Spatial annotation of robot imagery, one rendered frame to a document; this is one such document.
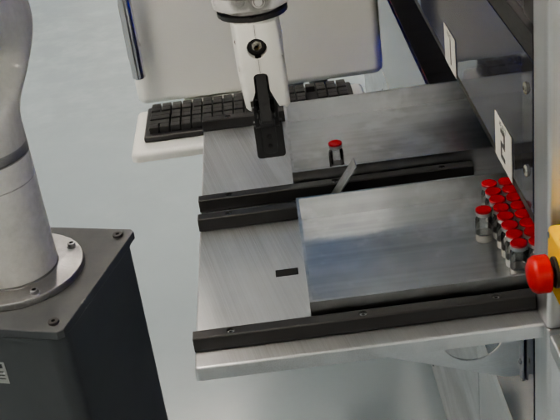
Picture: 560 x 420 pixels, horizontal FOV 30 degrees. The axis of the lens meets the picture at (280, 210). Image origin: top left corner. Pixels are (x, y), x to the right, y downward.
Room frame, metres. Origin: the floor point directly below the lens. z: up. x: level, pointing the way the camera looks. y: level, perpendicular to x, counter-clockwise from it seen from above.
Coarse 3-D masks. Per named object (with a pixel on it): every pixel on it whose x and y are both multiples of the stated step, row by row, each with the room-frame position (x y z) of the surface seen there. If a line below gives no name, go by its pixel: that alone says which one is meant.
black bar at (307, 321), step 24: (528, 288) 1.00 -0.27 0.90; (360, 312) 1.00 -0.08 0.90; (384, 312) 0.99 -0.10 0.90; (408, 312) 0.99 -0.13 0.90; (432, 312) 0.99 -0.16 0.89; (456, 312) 0.99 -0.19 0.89; (480, 312) 0.99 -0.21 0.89; (192, 336) 1.00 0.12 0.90; (216, 336) 0.99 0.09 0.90; (240, 336) 0.99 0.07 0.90; (264, 336) 0.99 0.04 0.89; (288, 336) 0.99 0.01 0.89; (312, 336) 0.99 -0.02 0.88
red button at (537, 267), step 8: (536, 256) 0.89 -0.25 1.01; (544, 256) 0.89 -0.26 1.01; (528, 264) 0.89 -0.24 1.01; (536, 264) 0.88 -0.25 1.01; (544, 264) 0.88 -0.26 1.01; (528, 272) 0.88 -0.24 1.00; (536, 272) 0.87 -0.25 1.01; (544, 272) 0.87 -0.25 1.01; (552, 272) 0.88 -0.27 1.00; (528, 280) 0.88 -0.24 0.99; (536, 280) 0.87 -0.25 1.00; (544, 280) 0.87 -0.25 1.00; (552, 280) 0.87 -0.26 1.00; (536, 288) 0.87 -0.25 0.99; (544, 288) 0.87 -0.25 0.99; (552, 288) 0.87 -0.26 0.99
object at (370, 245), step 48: (336, 192) 1.27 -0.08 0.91; (384, 192) 1.27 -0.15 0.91; (432, 192) 1.27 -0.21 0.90; (480, 192) 1.27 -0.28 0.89; (336, 240) 1.20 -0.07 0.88; (384, 240) 1.18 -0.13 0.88; (432, 240) 1.17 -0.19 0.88; (336, 288) 1.09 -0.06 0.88; (384, 288) 1.07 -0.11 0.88; (432, 288) 1.01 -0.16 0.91; (480, 288) 1.01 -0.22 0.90
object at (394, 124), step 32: (352, 96) 1.61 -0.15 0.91; (384, 96) 1.61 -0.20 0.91; (416, 96) 1.60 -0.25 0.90; (448, 96) 1.60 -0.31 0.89; (288, 128) 1.51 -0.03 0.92; (320, 128) 1.56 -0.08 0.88; (352, 128) 1.55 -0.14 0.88; (384, 128) 1.53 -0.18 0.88; (416, 128) 1.51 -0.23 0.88; (448, 128) 1.50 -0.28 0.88; (480, 128) 1.48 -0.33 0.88; (320, 160) 1.45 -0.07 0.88; (384, 160) 1.35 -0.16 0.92; (416, 160) 1.35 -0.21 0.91; (448, 160) 1.35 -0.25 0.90; (480, 160) 1.35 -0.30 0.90
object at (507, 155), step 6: (498, 120) 1.16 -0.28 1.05; (498, 126) 1.16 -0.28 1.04; (504, 126) 1.13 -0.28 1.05; (498, 132) 1.16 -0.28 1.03; (504, 132) 1.13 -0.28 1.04; (498, 138) 1.16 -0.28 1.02; (510, 138) 1.10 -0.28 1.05; (498, 144) 1.16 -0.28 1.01; (510, 144) 1.10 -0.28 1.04; (498, 150) 1.16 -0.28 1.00; (510, 150) 1.10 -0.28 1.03; (498, 156) 1.16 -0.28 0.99; (504, 156) 1.13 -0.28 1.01; (510, 156) 1.10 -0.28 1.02; (510, 162) 1.10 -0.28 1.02; (504, 168) 1.13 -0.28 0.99; (510, 168) 1.10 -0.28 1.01; (510, 174) 1.10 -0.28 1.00; (510, 180) 1.10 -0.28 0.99
